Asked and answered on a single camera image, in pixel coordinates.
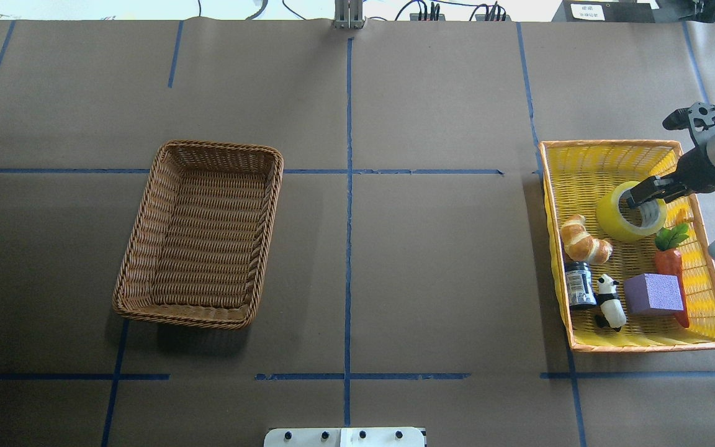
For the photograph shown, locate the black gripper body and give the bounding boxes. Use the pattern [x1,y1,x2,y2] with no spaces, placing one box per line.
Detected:
[655,147,715,201]

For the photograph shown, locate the yellow tape roll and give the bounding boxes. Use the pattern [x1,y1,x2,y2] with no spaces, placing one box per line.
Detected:
[596,181,667,243]

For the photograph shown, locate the yellow wicker basket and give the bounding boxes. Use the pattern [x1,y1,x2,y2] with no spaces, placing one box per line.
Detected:
[539,140,715,353]

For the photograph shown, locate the brown wicker basket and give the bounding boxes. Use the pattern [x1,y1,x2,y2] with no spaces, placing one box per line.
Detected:
[112,140,284,330]

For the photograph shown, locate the orange toy carrot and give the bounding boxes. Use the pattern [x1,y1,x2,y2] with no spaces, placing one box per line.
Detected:
[654,222,690,328]

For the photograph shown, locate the toy croissant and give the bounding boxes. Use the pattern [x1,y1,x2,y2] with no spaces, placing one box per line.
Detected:
[559,214,613,265]

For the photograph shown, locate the purple foam block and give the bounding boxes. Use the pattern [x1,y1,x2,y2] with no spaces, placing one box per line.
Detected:
[623,273,686,316]

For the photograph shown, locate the black jar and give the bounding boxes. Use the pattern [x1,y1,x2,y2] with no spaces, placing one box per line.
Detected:
[565,261,598,309]

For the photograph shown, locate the toy panda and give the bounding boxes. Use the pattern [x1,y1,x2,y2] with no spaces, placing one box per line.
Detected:
[594,274,627,333]

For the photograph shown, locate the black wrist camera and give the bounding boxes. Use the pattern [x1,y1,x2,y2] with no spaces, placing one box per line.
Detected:
[662,102,715,131]

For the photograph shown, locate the aluminium post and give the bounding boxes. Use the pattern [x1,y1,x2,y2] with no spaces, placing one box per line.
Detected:
[334,0,366,29]

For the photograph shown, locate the white mount base plate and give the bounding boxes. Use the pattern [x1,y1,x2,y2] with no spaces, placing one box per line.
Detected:
[263,427,428,446]

